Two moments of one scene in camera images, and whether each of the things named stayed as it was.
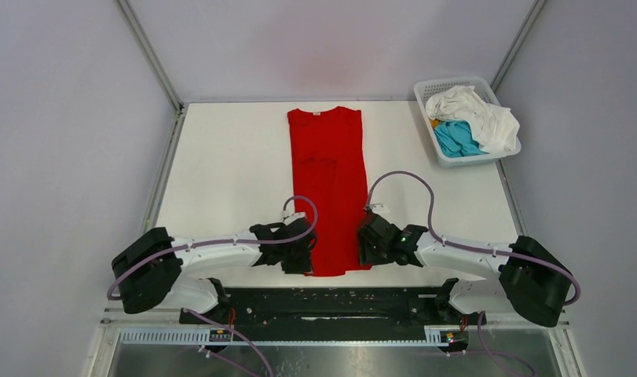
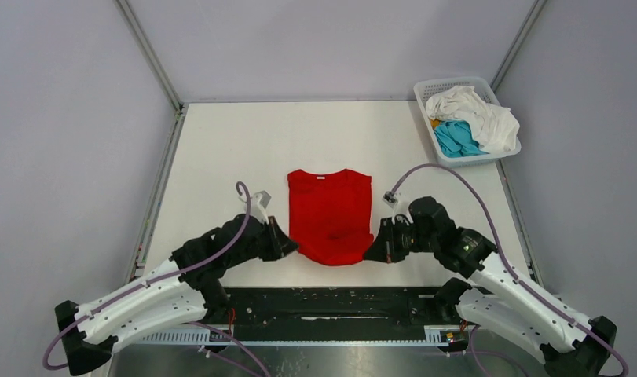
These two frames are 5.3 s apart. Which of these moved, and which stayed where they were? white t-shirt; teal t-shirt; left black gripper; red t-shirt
Moved: left black gripper; red t-shirt
Stayed: teal t-shirt; white t-shirt
